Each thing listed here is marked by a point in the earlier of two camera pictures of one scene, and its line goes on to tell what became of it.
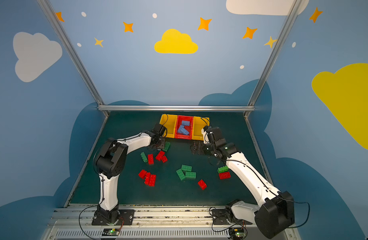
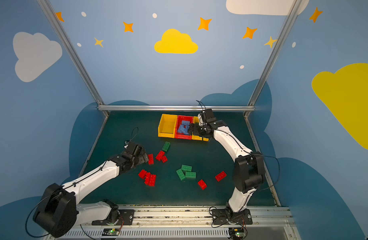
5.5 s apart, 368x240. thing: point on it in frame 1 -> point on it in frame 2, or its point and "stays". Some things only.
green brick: (190, 175) stays
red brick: (142, 174) stays
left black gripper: (161, 143) -> (142, 155)
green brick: (166, 146) stays
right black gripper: (199, 148) -> (194, 129)
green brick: (186, 168) stays
